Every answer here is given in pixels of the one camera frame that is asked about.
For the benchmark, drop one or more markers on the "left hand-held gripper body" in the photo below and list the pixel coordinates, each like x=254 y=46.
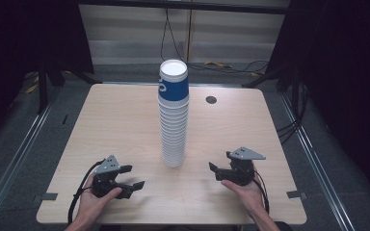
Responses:
x=106 y=166

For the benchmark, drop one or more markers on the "black curtain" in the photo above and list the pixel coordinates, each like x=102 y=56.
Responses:
x=343 y=80
x=22 y=35

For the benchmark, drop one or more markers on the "yellow floor tape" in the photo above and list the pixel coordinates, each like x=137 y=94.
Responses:
x=31 y=89
x=217 y=64

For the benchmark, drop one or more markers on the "black overhead beam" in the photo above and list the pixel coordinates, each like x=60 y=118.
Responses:
x=186 y=6

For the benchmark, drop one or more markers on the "grey tape strip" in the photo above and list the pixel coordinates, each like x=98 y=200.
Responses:
x=296 y=194
x=46 y=196

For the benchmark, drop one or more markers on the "person's right hand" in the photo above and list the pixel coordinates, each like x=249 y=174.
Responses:
x=249 y=197

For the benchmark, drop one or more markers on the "stack of white paper cups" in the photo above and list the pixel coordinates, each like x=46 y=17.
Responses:
x=173 y=134

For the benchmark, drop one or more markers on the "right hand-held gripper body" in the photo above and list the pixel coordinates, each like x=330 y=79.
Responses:
x=241 y=171

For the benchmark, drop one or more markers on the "blue banded paper cup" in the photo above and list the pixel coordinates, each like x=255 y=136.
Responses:
x=173 y=86

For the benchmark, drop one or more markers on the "black metal stand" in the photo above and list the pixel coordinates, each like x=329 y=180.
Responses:
x=269 y=77
x=43 y=86

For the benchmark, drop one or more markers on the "metal floor rail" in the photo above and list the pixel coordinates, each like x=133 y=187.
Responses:
x=16 y=160
x=314 y=160

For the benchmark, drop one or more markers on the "person's left hand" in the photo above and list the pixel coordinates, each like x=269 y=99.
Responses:
x=91 y=205

